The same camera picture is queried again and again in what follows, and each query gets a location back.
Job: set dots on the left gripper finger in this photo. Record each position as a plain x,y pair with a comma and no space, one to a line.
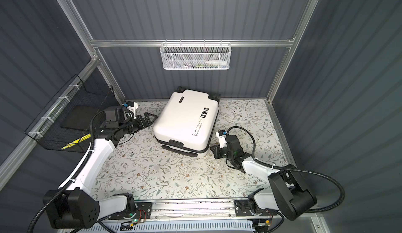
150,117
147,123

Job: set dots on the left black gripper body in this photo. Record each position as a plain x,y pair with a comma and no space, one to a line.
132,125

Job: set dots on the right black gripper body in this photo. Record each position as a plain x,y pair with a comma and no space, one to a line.
228,155

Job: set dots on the white hard-shell suitcase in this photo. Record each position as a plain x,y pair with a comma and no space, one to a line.
186,124

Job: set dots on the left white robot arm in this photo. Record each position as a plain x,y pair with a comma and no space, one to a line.
84,175

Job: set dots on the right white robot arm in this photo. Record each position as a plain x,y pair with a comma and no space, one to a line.
289,194

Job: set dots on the yellow black striped label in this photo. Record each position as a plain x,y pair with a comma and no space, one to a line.
77,141

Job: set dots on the floral table mat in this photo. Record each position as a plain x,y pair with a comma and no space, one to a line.
140,165

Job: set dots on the white tube in basket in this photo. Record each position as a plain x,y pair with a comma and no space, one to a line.
219,63

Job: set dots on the white vented panel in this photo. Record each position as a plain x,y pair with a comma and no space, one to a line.
186,226

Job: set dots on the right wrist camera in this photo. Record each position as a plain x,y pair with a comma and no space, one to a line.
221,135

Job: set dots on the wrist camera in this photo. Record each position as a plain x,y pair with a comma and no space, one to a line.
221,135
130,105

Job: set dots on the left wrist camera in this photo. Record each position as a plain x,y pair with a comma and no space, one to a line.
130,105

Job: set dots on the black wire mesh basket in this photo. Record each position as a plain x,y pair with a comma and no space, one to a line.
68,115

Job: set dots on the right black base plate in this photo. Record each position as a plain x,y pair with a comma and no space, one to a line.
244,208

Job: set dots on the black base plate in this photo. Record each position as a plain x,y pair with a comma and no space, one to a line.
141,211
244,208

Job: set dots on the white wire mesh basket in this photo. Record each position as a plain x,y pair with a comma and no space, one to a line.
193,57

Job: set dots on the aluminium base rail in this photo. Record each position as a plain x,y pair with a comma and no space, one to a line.
194,208

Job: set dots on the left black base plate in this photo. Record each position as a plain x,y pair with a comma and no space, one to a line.
141,211

